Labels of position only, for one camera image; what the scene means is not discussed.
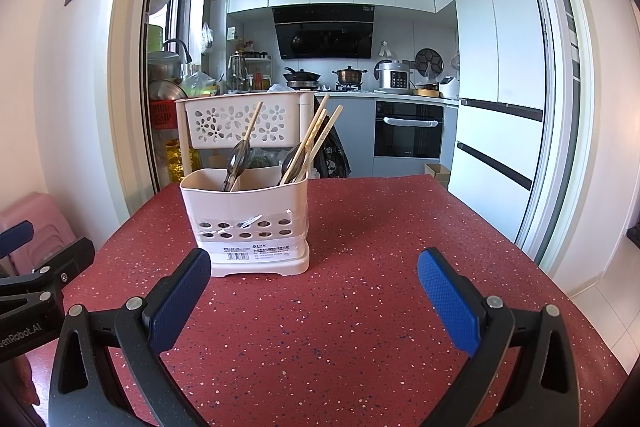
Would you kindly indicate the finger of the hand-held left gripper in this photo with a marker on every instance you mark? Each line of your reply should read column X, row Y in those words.
column 15, row 239
column 65, row 267

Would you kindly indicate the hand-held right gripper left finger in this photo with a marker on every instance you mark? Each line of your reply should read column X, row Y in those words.
column 180, row 302

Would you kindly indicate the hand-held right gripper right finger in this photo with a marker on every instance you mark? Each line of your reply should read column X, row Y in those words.
column 447, row 302

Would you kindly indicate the white plastic utensil holder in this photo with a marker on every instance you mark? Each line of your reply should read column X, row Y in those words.
column 260, row 202

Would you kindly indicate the plain wooden chopstick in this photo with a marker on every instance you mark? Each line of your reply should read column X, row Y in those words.
column 252, row 127

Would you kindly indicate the long light bamboo chopstick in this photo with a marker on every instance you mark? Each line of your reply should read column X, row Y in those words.
column 312, row 127

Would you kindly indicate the pink plastic stools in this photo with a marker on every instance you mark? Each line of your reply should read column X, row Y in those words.
column 35, row 217

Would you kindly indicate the cardboard box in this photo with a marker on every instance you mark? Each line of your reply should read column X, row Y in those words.
column 437, row 174

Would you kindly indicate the gold foil bag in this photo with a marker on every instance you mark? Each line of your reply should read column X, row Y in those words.
column 175, row 159

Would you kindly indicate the black built-in oven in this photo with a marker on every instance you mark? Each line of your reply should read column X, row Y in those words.
column 407, row 142

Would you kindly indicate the red plastic basket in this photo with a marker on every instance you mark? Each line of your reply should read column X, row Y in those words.
column 162, row 114

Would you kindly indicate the black bag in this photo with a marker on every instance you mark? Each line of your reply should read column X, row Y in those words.
column 332, row 157

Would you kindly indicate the white flower-pattern basket cart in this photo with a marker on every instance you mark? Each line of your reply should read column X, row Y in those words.
column 225, row 122

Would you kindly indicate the grey kitchen counter cabinet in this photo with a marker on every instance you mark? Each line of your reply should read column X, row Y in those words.
column 360, row 137

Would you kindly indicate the yellow round dish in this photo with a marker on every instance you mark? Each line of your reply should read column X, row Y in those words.
column 427, row 92

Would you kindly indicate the white kitchen appliance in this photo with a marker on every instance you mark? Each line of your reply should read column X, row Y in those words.
column 447, row 87

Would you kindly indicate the steel stockpot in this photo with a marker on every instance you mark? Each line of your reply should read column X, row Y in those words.
column 162, row 64

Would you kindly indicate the silver pressure cooker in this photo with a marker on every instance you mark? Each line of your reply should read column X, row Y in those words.
column 395, row 79

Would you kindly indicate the white spice rack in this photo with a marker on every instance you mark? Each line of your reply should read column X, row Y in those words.
column 255, row 77

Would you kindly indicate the green plastic board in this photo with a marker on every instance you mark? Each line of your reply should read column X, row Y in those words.
column 155, row 38

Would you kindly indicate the steel pot with lid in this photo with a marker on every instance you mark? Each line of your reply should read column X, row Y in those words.
column 349, row 76

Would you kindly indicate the white refrigerator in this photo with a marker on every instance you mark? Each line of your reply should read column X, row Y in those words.
column 480, row 57

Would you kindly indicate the kitchen faucet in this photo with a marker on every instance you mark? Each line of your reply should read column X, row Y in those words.
column 176, row 41

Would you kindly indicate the black wok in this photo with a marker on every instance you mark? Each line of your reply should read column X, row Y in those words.
column 302, row 77

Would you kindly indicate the clear plastic bag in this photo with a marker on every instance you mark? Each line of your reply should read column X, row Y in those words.
column 206, row 37

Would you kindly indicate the black range hood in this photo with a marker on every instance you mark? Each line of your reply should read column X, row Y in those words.
column 325, row 37

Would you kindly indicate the white wall hook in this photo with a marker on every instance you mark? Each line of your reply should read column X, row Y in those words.
column 384, row 49

